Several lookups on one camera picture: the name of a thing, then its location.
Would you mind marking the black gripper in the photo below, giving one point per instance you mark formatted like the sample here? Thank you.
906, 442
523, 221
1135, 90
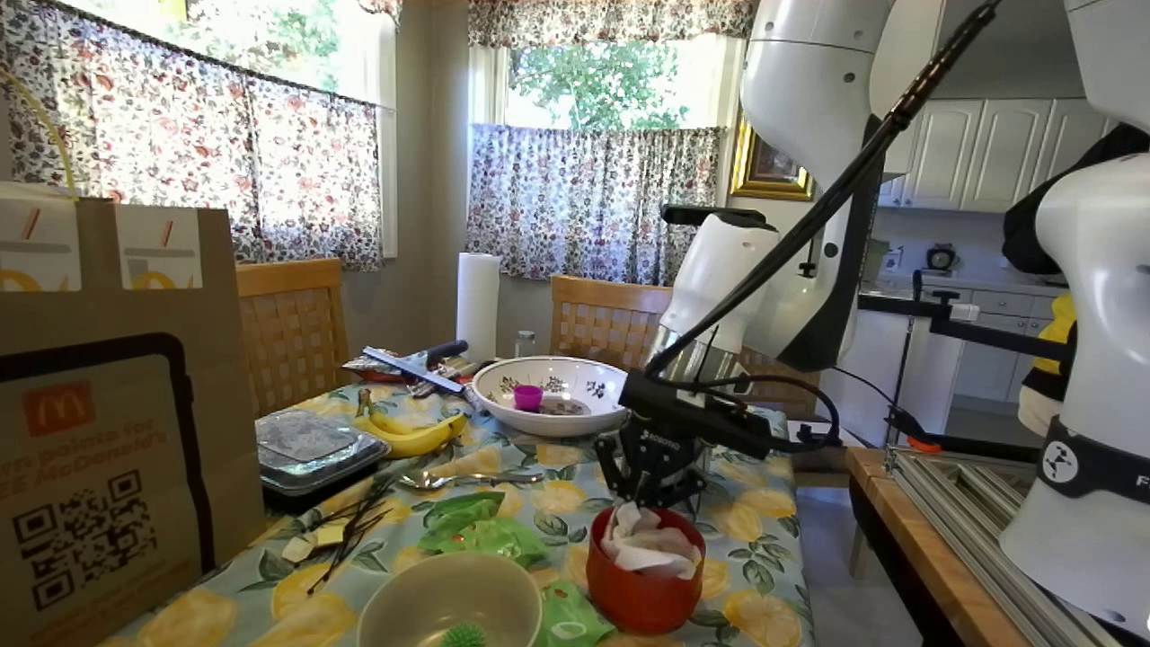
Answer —
665, 446

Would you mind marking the white tissue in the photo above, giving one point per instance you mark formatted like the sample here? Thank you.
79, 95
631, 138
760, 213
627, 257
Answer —
653, 543

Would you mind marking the orange plastic bowl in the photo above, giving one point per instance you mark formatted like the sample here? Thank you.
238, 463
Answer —
641, 604

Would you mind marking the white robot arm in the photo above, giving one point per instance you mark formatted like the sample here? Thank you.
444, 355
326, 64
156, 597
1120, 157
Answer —
1101, 361

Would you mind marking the large white floral bowl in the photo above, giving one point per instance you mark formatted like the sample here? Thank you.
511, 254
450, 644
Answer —
550, 399

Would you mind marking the small cream bowl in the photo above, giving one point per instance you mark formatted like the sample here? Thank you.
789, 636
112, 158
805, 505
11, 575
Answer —
420, 597

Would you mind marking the lemon print tablecloth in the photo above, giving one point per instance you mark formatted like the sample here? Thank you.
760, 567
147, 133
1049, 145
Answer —
760, 562

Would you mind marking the small pink cup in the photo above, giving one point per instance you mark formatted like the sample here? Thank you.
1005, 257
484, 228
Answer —
530, 397

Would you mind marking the green almond snack packet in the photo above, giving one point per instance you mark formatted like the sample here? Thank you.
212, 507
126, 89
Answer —
571, 616

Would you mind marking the wooden lattice chair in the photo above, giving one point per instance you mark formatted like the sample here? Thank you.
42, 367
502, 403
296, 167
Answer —
599, 316
293, 334

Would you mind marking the small clear jar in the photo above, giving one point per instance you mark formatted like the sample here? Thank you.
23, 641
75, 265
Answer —
528, 344

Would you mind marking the yellow banana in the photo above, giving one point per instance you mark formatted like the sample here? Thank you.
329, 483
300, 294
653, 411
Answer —
416, 437

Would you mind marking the small green item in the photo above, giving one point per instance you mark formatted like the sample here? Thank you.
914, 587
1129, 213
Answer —
466, 634

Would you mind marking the white paper towel roll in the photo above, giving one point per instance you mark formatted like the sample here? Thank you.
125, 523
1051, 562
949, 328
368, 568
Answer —
481, 307

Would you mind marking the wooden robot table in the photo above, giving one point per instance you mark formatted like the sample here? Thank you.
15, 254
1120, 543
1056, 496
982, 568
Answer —
922, 551

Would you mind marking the narrow floral curtain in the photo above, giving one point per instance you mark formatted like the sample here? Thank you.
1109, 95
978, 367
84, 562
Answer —
578, 203

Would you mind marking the black plastic utensil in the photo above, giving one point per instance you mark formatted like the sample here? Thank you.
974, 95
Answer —
348, 541

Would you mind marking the black food container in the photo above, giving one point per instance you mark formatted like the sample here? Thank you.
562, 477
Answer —
319, 453

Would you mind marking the white base cabinets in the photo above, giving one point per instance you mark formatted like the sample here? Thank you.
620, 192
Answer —
991, 361

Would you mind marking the yellow black object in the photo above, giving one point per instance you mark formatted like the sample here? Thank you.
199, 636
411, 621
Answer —
1059, 344

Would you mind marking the floral curtain valance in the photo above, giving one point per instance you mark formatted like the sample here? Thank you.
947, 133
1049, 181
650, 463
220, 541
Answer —
599, 19

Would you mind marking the brown paper takeaway bag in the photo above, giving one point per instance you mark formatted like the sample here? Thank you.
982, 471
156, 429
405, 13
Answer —
121, 478

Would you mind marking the wide floral curtain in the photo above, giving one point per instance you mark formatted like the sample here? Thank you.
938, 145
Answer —
181, 145

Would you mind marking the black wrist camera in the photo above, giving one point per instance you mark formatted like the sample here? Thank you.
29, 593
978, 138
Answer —
696, 409

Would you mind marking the gold picture frame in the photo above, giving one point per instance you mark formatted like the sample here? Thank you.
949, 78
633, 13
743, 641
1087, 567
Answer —
767, 174

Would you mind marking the aluminium rail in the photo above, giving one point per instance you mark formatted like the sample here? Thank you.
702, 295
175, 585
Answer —
995, 527

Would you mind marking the black camera stand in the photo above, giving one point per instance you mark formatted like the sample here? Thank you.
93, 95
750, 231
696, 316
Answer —
959, 316

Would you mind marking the black round wall dial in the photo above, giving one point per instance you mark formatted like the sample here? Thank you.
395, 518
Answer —
942, 259

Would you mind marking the white wall cabinets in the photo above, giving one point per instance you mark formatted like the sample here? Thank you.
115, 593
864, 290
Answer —
995, 157

